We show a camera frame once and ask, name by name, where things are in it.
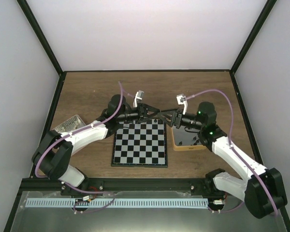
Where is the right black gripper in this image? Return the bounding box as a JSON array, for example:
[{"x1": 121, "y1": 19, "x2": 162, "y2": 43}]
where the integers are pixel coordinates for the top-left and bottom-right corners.
[{"x1": 158, "y1": 108, "x2": 204, "y2": 131}]

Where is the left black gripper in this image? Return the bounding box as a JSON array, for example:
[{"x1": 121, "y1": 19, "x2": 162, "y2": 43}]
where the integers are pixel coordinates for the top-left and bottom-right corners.
[{"x1": 117, "y1": 102, "x2": 160, "y2": 123}]

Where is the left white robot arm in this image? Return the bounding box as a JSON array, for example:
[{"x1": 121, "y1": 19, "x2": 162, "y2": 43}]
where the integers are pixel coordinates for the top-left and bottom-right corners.
[{"x1": 32, "y1": 94, "x2": 160, "y2": 195}]

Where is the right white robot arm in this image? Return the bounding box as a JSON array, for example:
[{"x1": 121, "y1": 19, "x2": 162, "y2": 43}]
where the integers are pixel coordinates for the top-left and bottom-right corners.
[{"x1": 158, "y1": 101, "x2": 288, "y2": 218}]

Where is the yellow tin of black pieces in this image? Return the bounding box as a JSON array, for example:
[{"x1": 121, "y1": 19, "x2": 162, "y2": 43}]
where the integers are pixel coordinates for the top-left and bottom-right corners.
[{"x1": 171, "y1": 126, "x2": 206, "y2": 152}]

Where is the pink tin of white pieces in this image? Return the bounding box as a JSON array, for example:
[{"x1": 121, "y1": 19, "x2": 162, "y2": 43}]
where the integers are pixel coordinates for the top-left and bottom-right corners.
[{"x1": 53, "y1": 115, "x2": 85, "y2": 133}]

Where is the black and white chessboard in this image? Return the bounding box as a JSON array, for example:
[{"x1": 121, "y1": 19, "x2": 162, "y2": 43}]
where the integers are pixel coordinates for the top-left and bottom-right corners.
[{"x1": 111, "y1": 119, "x2": 168, "y2": 167}]

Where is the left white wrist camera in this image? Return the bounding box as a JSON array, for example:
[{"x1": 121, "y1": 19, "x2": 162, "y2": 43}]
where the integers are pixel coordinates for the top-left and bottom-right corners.
[{"x1": 133, "y1": 90, "x2": 144, "y2": 108}]

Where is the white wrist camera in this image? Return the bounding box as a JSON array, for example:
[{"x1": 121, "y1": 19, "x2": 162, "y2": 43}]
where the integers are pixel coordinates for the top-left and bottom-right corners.
[
  {"x1": 176, "y1": 94, "x2": 188, "y2": 115},
  {"x1": 133, "y1": 90, "x2": 144, "y2": 108}
]

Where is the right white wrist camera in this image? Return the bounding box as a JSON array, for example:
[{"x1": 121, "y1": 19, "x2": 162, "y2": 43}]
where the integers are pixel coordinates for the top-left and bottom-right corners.
[{"x1": 176, "y1": 94, "x2": 188, "y2": 115}]

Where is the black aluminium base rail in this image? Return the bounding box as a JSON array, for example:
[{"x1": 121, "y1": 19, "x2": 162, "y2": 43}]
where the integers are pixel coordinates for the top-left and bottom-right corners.
[{"x1": 87, "y1": 178, "x2": 209, "y2": 195}]

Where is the light blue slotted cable duct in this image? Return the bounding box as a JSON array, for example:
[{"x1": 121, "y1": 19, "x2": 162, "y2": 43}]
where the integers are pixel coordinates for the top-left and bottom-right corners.
[{"x1": 25, "y1": 198, "x2": 208, "y2": 209}]

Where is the black cage frame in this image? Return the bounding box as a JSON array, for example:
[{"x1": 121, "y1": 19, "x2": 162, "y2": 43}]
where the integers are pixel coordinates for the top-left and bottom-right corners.
[{"x1": 3, "y1": 0, "x2": 290, "y2": 232}]

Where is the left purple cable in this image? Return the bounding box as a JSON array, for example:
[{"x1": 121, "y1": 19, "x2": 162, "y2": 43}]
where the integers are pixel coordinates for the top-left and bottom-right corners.
[{"x1": 35, "y1": 81, "x2": 136, "y2": 194}]

